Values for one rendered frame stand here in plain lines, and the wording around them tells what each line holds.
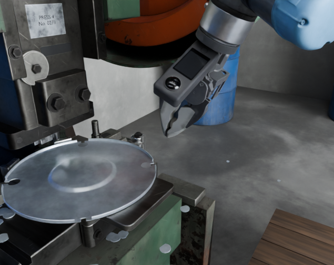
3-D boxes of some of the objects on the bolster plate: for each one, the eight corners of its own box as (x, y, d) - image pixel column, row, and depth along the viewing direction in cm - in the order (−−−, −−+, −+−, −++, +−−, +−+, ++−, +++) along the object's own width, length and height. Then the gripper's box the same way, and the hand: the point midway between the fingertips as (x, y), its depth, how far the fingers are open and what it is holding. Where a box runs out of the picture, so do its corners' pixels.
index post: (147, 166, 78) (146, 131, 74) (140, 171, 76) (139, 136, 72) (139, 163, 80) (137, 129, 76) (131, 168, 78) (129, 133, 74)
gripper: (253, 45, 52) (199, 136, 64) (209, 19, 54) (165, 112, 66) (235, 54, 45) (179, 154, 58) (185, 23, 47) (142, 126, 60)
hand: (166, 132), depth 59 cm, fingers closed
